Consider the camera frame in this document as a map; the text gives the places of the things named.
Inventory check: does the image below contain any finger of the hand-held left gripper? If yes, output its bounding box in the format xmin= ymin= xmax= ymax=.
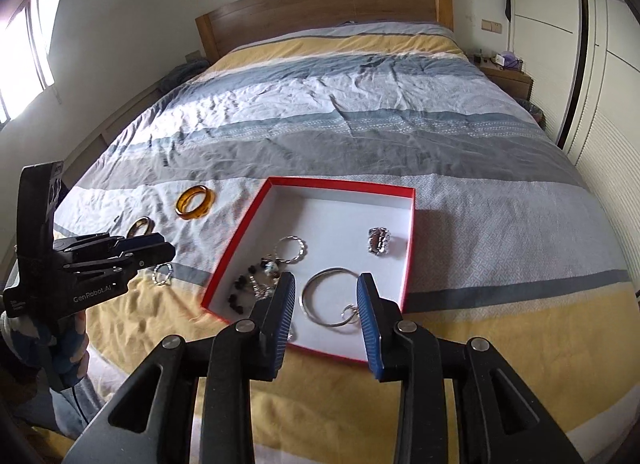
xmin=52 ymin=231 xmax=166 ymax=251
xmin=62 ymin=243 xmax=177 ymax=286

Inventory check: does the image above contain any red cardboard box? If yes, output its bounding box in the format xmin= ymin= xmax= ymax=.
xmin=201 ymin=177 xmax=417 ymax=362

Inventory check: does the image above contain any person's left hand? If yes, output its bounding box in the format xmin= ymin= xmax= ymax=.
xmin=0 ymin=309 xmax=92 ymax=387

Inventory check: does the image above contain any wooden headboard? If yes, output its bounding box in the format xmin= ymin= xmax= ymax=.
xmin=195 ymin=0 xmax=454 ymax=62

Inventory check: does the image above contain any beaded charm bracelet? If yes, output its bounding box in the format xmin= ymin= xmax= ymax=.
xmin=227 ymin=235 xmax=308 ymax=315

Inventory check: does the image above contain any white wardrobe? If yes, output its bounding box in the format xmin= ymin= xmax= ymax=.
xmin=502 ymin=0 xmax=640 ymax=225

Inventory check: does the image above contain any silver chain bracelet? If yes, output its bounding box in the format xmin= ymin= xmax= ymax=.
xmin=251 ymin=274 xmax=275 ymax=301

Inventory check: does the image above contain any thin metal bangle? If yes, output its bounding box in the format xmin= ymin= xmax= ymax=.
xmin=299 ymin=267 xmax=362 ymax=329

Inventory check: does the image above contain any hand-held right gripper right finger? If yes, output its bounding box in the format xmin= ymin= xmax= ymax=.
xmin=356 ymin=271 xmax=586 ymax=464

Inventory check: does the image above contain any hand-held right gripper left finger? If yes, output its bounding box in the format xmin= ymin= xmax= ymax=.
xmin=60 ymin=271 xmax=297 ymax=464

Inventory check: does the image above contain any silver link bracelet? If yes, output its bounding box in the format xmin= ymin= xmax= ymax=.
xmin=367 ymin=225 xmax=392 ymax=256

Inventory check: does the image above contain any window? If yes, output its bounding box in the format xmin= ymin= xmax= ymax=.
xmin=0 ymin=0 xmax=62 ymax=127

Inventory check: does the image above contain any amber translucent bangle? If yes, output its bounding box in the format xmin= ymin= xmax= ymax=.
xmin=174 ymin=185 xmax=217 ymax=219

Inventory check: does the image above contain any tortoiseshell bangle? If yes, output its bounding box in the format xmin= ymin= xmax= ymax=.
xmin=125 ymin=217 xmax=156 ymax=240

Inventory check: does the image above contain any wooden nightstand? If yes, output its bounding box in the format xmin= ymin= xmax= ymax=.
xmin=472 ymin=52 xmax=535 ymax=101

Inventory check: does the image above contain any grey cloth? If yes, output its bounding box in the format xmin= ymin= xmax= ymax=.
xmin=160 ymin=60 xmax=209 ymax=95

